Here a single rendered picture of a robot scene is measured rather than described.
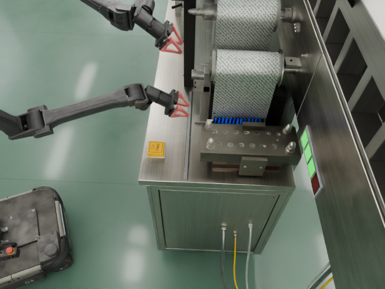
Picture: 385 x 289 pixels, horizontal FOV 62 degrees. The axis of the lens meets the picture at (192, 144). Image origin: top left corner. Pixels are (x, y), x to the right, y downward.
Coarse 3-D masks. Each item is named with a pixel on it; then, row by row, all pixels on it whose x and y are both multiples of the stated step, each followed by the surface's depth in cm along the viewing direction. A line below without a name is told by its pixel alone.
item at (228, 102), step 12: (216, 96) 129; (228, 96) 129; (240, 96) 129; (252, 96) 128; (264, 96) 128; (216, 108) 135; (228, 108) 134; (240, 108) 134; (252, 108) 134; (264, 108) 133
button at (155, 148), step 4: (148, 144) 142; (152, 144) 142; (156, 144) 142; (160, 144) 142; (164, 144) 144; (148, 148) 141; (152, 148) 141; (156, 148) 141; (160, 148) 141; (148, 152) 139; (152, 152) 139; (156, 152) 139; (160, 152) 139; (152, 156) 140; (156, 156) 140; (160, 156) 140
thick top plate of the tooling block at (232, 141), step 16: (224, 128) 134; (240, 128) 135; (272, 128) 135; (224, 144) 129; (240, 144) 130; (256, 144) 129; (272, 144) 129; (208, 160) 130; (224, 160) 130; (240, 160) 129; (272, 160) 128; (288, 160) 128
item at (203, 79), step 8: (200, 72) 132; (208, 72) 130; (200, 80) 137; (208, 80) 132; (200, 88) 136; (208, 88) 136; (208, 96) 140; (200, 104) 144; (208, 104) 144; (200, 112) 148; (200, 120) 153
